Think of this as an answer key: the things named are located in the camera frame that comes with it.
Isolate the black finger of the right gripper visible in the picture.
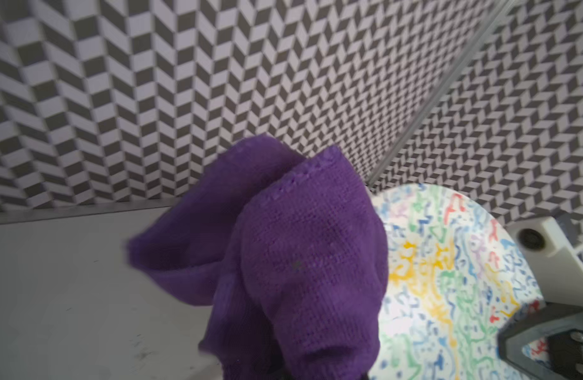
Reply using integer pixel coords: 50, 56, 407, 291
497, 303, 583, 380

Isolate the purple cloth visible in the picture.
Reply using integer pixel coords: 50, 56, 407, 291
128, 136, 388, 379

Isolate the colourful speckled round plate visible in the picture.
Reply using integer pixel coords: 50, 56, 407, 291
369, 185, 545, 379

